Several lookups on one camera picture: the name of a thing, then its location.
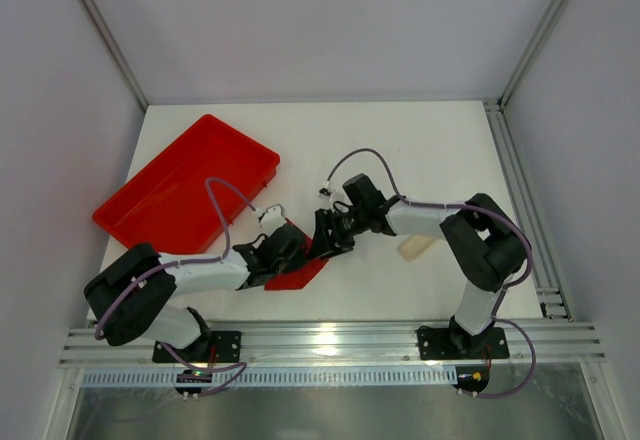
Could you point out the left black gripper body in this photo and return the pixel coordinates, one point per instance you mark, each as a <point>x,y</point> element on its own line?
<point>292,251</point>

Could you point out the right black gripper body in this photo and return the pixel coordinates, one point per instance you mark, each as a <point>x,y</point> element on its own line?
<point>338,230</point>

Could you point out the red paper napkin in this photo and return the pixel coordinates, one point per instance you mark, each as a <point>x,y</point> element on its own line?
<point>299,279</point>

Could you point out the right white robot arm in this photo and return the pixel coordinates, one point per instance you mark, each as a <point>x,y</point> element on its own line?
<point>488,248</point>

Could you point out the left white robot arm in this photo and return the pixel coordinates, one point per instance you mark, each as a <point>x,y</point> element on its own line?
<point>130,298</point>

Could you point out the cream utensil case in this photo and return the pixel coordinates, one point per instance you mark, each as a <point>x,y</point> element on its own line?
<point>413,246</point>

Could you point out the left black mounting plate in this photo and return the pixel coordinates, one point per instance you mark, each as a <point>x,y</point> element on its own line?
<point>222,346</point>

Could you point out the black mounting plate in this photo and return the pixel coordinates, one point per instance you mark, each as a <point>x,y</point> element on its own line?
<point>222,346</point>
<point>444,343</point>

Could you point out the red plastic tray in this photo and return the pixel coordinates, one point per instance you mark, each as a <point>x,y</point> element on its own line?
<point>167,205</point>

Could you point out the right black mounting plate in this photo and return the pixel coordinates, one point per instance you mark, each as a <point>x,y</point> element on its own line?
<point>444,343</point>

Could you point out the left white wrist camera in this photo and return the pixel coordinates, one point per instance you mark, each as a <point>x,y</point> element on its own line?
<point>271,219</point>

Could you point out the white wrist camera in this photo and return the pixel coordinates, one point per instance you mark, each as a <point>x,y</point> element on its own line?
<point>271,219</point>
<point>326,191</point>

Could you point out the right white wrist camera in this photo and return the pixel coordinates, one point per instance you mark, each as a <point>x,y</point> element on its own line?
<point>326,191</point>

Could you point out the slotted white cable duct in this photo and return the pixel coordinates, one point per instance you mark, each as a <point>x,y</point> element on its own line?
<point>289,377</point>

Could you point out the right aluminium side rail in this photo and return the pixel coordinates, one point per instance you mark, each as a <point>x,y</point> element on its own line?
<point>546,274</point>

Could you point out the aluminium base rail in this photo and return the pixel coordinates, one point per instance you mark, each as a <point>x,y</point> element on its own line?
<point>332,344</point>

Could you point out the left aluminium frame post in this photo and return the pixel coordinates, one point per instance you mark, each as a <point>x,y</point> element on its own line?
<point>110,44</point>

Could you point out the aluminium frame post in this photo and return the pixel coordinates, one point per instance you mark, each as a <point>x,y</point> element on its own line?
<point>110,44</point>
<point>539,38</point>

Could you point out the right aluminium frame post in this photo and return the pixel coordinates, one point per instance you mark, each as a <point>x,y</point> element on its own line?
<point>539,38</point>

